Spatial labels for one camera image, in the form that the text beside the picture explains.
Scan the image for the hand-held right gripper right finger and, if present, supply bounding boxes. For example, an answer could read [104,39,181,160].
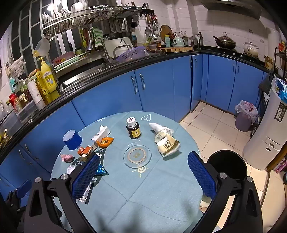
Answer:
[187,151,264,233]

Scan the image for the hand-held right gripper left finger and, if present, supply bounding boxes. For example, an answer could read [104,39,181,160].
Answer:
[23,153,100,233]

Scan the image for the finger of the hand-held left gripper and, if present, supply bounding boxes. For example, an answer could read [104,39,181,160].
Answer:
[15,179,32,199]

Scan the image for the blue snack wrapper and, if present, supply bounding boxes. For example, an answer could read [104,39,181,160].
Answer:
[95,163,108,175]

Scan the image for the clear plastic wrapper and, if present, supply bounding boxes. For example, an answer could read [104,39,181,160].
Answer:
[77,182,93,205]

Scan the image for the orange white carton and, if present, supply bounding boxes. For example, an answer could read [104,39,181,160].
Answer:
[77,144,97,162]

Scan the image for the black trash bin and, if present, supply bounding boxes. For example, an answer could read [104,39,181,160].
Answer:
[206,150,248,186]

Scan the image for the blue paper cup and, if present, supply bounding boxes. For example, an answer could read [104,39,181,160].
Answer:
[63,129,83,150]

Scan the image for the orange plastic wrapper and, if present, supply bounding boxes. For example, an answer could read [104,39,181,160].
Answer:
[96,137,115,149]

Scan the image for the cream food packet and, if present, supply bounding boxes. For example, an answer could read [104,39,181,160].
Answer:
[154,132,181,158]

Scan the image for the white tissue packet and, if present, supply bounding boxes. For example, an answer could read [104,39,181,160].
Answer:
[90,125,111,142]

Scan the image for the round glass dish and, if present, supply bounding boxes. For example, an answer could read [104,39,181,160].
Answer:
[123,142,152,169]

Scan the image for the white plastic bag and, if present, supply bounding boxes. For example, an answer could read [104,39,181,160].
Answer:
[149,122,174,135]

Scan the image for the brown medicine bottle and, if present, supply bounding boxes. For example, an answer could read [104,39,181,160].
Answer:
[126,117,142,139]

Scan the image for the purple waste bin with bag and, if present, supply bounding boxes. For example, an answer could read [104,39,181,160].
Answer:
[234,100,259,132]

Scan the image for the white tall appliance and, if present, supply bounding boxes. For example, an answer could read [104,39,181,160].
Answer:
[242,78,287,171]

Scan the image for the red lid jar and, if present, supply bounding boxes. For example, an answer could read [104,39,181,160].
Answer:
[8,93,20,112]

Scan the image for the amber oil bottle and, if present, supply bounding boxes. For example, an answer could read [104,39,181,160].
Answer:
[35,70,61,106]

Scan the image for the stack of white paper cups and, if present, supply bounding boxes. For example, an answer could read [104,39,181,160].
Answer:
[27,78,46,110]

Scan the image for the blue kitchen cabinets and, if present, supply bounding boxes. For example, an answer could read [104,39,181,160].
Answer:
[0,54,269,202]

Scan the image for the yellow detergent bottle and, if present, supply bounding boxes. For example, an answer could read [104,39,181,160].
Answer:
[40,57,59,93]

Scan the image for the dark mesh bag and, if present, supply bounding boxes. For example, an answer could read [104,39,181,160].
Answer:
[258,70,274,94]

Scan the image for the blue packet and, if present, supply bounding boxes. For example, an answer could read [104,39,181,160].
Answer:
[275,77,287,101]

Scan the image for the green dish tray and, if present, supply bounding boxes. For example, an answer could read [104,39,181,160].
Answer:
[52,50,89,72]

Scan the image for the wooden cutting board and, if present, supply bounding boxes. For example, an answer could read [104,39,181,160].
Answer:
[155,46,194,53]

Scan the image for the steel faucet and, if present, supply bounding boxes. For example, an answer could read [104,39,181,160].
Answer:
[87,28,111,65]

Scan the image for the purple plastic basket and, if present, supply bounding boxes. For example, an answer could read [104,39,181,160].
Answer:
[115,47,150,63]

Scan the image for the dark tall bottle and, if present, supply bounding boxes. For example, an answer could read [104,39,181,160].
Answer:
[195,32,204,50]

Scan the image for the wok with glass lid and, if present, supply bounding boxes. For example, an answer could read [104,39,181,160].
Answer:
[213,32,237,50]

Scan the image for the white ceramic pot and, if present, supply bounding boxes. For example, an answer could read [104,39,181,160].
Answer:
[243,41,260,57]

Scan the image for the teal kettle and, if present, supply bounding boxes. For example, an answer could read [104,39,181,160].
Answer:
[172,32,186,46]

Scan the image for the black shelf rack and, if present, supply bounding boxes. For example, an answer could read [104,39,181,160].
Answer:
[272,41,287,78]

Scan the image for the white plastic jug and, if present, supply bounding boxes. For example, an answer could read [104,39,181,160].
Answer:
[34,37,51,57]

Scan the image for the green striped towel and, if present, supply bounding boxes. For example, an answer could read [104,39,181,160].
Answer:
[91,27,104,47]

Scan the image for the round wooden board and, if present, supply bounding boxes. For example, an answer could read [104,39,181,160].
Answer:
[160,25,172,43]

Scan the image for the hanging kitchen utensils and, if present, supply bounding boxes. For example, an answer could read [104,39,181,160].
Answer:
[145,13,161,41]

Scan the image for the steel dish rack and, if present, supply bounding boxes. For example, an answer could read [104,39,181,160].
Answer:
[41,6,149,36]

